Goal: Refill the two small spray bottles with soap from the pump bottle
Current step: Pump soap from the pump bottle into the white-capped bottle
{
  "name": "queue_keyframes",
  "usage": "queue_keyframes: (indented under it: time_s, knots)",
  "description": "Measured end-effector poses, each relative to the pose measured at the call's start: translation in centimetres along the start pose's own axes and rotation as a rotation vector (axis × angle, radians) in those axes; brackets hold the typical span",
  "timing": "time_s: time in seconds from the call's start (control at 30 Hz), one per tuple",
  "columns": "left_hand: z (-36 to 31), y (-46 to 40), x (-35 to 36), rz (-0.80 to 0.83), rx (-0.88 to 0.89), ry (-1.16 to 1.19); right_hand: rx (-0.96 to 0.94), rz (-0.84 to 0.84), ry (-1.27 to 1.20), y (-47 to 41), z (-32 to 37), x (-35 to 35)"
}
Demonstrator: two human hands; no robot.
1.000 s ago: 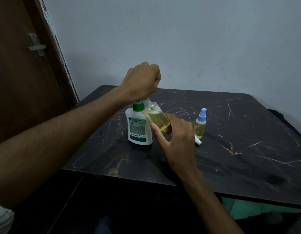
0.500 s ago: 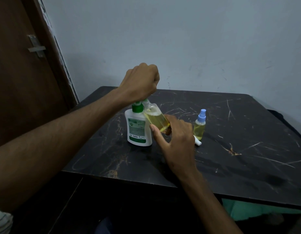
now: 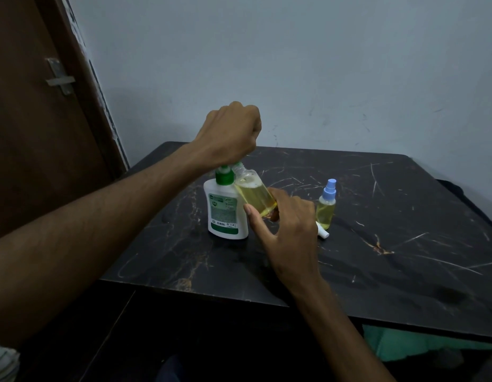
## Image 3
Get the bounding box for person's left hand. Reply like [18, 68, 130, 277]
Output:
[194, 101, 262, 170]

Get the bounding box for person's right hand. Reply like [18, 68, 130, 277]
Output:
[243, 187, 321, 296]

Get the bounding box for small clear bottle white cap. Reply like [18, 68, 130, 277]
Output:
[232, 162, 279, 221]

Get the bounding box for blue spray cap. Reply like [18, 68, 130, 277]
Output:
[322, 178, 337, 205]

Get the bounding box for white green hand sanitizer bottle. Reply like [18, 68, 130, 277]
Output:
[203, 164, 250, 240]

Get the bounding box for person's right forearm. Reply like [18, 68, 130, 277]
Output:
[295, 279, 396, 382]

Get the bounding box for person's left forearm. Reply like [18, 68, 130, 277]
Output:
[0, 143, 215, 349]

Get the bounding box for person's blue trousers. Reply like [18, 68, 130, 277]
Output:
[154, 355, 183, 382]

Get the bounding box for person's white sleeve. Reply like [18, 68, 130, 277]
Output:
[0, 342, 20, 382]

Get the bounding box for green cloth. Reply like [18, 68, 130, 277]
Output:
[363, 324, 492, 362]

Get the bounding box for metal door latch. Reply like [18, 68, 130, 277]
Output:
[45, 57, 76, 96]

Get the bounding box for brown wooden door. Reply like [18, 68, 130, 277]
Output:
[0, 0, 129, 243]

